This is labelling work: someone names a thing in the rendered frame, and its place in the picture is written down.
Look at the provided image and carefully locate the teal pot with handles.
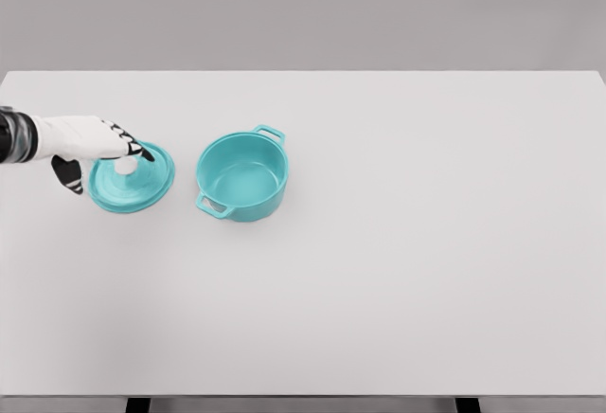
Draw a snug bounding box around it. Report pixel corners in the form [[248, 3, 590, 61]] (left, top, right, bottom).
[[195, 123, 291, 224]]

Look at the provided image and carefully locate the teal pot lid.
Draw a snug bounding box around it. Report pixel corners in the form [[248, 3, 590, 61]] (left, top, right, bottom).
[[87, 140, 177, 215]]

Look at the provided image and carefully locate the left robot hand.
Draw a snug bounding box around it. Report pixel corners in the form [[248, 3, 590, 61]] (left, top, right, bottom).
[[50, 116, 156, 196]]

